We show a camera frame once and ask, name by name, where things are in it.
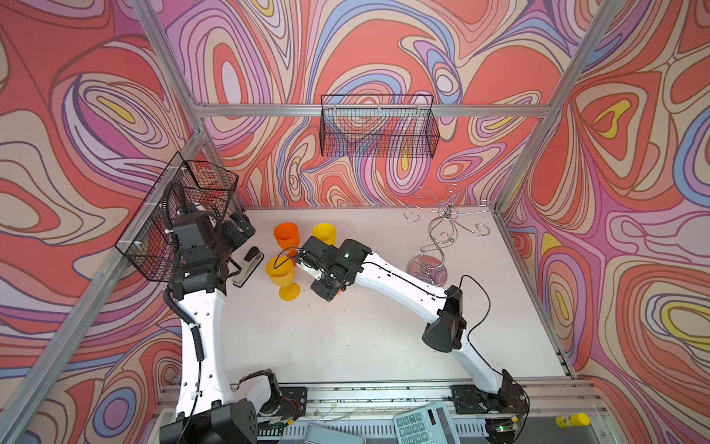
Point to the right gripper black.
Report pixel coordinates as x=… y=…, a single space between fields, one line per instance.
x=319 y=287

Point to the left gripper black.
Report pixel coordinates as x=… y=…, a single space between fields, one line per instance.
x=236 y=237

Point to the yellow wine glass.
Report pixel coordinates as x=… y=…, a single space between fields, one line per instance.
x=326 y=233
x=280 y=271

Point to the orange wine glass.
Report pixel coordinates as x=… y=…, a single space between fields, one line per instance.
x=288 y=238

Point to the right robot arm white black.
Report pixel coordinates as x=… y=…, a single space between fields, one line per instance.
x=334 y=269

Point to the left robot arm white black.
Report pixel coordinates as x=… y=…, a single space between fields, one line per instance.
x=208 y=409

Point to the chrome wine glass rack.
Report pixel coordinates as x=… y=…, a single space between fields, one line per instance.
x=429 y=265

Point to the grey black stapler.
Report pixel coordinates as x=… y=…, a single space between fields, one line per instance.
x=247 y=266

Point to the teal calculator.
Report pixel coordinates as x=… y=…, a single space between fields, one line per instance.
x=429 y=424

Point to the yellow small bottle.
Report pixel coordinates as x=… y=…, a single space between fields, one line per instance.
x=573 y=420

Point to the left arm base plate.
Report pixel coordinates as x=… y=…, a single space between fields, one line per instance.
x=292 y=402

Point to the back black wire basket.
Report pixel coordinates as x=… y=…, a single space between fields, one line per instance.
x=401 y=126

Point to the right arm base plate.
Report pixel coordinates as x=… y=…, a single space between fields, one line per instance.
x=468 y=399

